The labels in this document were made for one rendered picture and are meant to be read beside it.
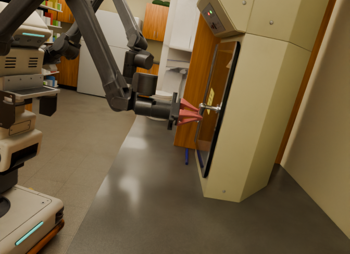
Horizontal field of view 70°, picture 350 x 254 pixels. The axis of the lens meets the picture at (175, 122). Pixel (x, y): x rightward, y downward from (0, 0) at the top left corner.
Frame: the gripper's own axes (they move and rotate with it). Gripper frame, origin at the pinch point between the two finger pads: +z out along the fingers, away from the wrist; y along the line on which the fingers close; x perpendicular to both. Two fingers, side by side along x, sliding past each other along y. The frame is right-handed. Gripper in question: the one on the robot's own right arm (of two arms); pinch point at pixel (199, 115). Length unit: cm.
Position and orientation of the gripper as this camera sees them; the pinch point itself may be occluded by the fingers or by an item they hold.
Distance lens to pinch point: 76.4
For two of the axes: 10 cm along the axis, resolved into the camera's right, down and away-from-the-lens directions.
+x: -1.1, 5.0, 8.6
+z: 9.9, 1.6, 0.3
